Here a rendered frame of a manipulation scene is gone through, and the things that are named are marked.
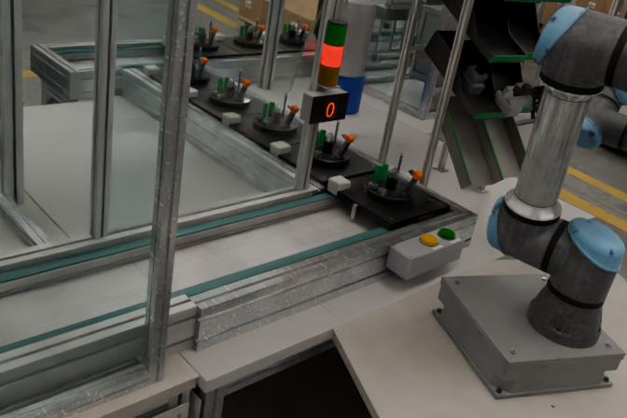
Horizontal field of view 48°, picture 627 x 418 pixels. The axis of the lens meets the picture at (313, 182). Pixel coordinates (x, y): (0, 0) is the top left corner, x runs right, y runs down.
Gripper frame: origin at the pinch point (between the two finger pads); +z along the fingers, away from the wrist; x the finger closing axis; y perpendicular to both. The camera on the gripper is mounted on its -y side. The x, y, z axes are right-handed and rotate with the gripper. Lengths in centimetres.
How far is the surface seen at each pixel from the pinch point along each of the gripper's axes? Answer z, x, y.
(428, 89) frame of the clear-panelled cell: 85, 42, -11
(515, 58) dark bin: -1.0, 0.1, -9.5
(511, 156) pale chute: 19.0, 17.8, 16.9
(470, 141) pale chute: 18.5, 1.0, 11.7
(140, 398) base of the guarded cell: -14, -109, 54
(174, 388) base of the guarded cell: -12, -102, 54
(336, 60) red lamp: 7, -51, -9
